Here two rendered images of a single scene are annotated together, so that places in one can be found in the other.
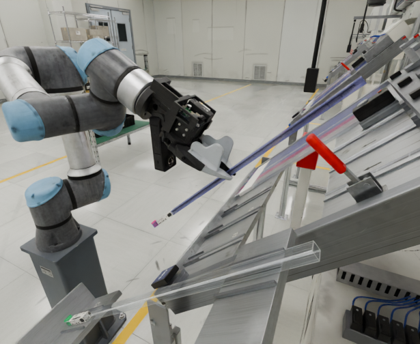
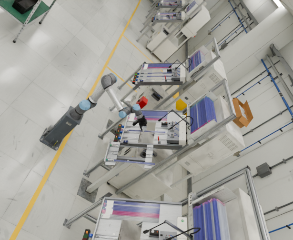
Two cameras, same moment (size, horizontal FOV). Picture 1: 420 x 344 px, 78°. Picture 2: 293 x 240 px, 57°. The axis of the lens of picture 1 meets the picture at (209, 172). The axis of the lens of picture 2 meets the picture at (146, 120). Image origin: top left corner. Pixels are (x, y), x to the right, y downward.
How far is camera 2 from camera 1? 2.74 m
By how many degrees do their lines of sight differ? 44
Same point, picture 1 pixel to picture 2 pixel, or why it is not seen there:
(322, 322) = (137, 153)
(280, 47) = not seen: outside the picture
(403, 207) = (161, 145)
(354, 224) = (156, 145)
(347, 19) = not seen: outside the picture
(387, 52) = (176, 82)
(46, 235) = (78, 115)
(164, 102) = (143, 120)
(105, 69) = (138, 112)
